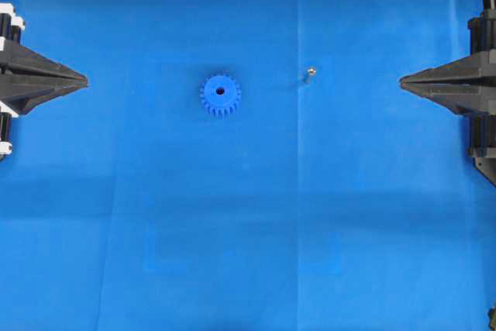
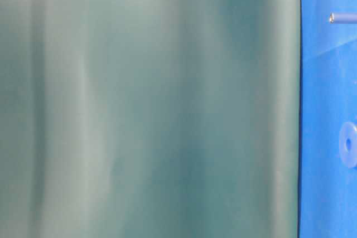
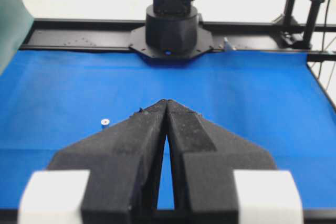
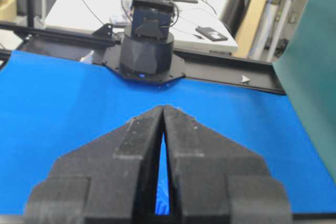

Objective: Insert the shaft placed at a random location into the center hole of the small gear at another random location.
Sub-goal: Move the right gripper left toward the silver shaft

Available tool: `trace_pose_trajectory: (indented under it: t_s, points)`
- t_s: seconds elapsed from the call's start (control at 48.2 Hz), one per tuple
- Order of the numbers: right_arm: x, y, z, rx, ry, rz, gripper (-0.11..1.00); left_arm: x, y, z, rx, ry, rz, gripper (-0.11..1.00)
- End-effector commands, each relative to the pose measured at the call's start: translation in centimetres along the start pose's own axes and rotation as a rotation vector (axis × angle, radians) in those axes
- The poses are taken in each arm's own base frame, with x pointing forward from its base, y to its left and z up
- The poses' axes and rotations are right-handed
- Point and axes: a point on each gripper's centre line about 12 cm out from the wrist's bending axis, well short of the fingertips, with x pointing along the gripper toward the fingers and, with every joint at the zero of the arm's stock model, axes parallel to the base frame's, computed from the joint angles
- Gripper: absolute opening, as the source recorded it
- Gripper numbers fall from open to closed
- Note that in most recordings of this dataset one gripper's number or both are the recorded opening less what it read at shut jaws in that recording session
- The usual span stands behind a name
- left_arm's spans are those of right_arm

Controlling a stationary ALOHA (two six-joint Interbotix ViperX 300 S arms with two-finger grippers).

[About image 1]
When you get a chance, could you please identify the blue table mat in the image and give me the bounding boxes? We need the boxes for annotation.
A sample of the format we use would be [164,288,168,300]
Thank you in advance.
[1,0,495,330]

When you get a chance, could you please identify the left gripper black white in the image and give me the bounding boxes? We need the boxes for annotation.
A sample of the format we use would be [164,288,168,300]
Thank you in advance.
[0,2,89,162]

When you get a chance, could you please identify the blue plastic spur gear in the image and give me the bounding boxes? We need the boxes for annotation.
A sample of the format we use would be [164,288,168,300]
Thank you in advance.
[199,74,242,118]

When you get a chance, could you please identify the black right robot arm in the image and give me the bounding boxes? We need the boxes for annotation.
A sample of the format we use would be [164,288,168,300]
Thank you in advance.
[399,0,495,184]

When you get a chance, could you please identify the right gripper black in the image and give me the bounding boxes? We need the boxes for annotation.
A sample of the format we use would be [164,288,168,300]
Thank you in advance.
[398,9,496,187]

